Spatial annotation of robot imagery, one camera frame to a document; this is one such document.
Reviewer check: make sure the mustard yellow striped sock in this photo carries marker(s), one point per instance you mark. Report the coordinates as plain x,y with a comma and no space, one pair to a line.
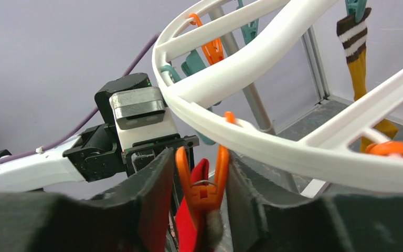
353,37

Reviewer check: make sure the white round sock hanger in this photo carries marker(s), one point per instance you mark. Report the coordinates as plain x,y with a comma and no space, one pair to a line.
323,153

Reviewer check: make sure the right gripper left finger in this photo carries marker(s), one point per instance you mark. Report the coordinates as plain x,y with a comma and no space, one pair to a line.
132,216

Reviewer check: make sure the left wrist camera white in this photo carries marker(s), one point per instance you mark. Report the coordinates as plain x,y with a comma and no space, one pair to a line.
140,115

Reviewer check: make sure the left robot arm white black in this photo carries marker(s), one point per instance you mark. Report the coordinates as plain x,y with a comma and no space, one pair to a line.
95,154

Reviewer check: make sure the teal clothes peg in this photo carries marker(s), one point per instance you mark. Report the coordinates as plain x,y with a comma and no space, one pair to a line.
190,66
356,8

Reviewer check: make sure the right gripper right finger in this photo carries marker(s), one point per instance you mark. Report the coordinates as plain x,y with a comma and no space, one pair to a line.
266,217

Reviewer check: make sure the orange clothes peg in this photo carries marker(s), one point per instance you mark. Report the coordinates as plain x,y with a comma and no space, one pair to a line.
204,198
386,148
213,50

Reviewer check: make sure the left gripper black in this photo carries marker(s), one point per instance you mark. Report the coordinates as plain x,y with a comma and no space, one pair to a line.
142,153

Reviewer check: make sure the red sock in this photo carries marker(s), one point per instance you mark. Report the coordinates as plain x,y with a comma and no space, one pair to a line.
189,238

